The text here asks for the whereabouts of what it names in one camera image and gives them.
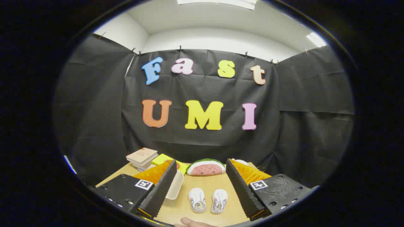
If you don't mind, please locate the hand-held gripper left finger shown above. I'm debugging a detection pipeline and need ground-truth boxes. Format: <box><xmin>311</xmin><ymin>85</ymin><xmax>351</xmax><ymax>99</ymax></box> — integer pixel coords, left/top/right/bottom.
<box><xmin>93</xmin><ymin>159</ymin><xmax>178</xmax><ymax>220</ymax></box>

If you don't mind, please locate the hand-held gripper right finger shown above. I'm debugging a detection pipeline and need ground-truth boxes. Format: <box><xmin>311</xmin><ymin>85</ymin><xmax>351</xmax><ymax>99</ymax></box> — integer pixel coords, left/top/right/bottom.
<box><xmin>225</xmin><ymin>158</ymin><xmax>319</xmax><ymax>222</ymax></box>

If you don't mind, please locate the cream fabric storage box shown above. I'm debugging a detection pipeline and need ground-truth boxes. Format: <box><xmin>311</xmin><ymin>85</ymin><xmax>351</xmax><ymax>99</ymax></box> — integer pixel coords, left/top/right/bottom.
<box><xmin>163</xmin><ymin>170</ymin><xmax>184</xmax><ymax>207</ymax></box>

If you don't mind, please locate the white canvas shoe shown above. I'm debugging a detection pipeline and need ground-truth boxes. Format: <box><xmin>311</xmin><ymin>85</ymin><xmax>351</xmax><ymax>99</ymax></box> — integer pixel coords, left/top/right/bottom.
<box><xmin>188</xmin><ymin>188</ymin><xmax>206</xmax><ymax>213</ymax></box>
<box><xmin>211</xmin><ymin>189</ymin><xmax>229</xmax><ymax>215</ymax></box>

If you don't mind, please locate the yellow book with red circle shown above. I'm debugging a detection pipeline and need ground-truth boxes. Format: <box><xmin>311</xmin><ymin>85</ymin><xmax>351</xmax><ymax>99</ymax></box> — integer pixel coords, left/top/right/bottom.
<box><xmin>151</xmin><ymin>154</ymin><xmax>190</xmax><ymax>175</ymax></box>

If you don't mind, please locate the grey book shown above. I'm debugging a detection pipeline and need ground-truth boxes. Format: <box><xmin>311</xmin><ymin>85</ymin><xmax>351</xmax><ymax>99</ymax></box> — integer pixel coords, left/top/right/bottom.
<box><xmin>132</xmin><ymin>161</ymin><xmax>155</xmax><ymax>172</ymax></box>

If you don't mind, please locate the beige book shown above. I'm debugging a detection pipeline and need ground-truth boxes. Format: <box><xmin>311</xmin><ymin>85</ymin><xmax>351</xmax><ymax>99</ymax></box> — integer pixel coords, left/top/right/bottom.
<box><xmin>126</xmin><ymin>148</ymin><xmax>158</xmax><ymax>165</ymax></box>

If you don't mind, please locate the watermelon slice plush toy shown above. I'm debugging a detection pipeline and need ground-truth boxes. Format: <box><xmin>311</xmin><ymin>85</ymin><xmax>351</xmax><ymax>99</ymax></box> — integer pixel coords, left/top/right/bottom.
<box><xmin>186</xmin><ymin>159</ymin><xmax>226</xmax><ymax>176</ymax></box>

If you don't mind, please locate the black backdrop cloth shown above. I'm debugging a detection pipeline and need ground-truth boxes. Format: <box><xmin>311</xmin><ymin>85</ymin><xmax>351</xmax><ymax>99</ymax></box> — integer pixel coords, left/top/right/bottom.
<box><xmin>53</xmin><ymin>33</ymin><xmax>355</xmax><ymax>189</ymax></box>

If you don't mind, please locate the ceiling light panel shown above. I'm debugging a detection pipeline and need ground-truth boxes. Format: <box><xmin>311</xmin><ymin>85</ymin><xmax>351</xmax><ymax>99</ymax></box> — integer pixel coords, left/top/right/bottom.
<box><xmin>306</xmin><ymin>32</ymin><xmax>327</xmax><ymax>48</ymax></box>
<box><xmin>177</xmin><ymin>0</ymin><xmax>258</xmax><ymax>10</ymax></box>

